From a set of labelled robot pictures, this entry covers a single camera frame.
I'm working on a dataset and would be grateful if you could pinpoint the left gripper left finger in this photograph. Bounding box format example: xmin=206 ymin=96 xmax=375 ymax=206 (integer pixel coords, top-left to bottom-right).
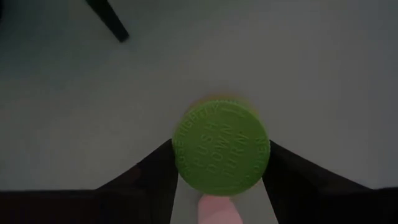
xmin=96 ymin=138 xmax=178 ymax=224

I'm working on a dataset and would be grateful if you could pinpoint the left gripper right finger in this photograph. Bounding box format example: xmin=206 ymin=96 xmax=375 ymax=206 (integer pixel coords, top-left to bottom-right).
xmin=263 ymin=139 xmax=374 ymax=224

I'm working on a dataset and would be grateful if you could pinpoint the green-capped medicine bottle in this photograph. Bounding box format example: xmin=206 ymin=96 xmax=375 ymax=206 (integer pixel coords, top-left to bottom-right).
xmin=170 ymin=95 xmax=272 ymax=197

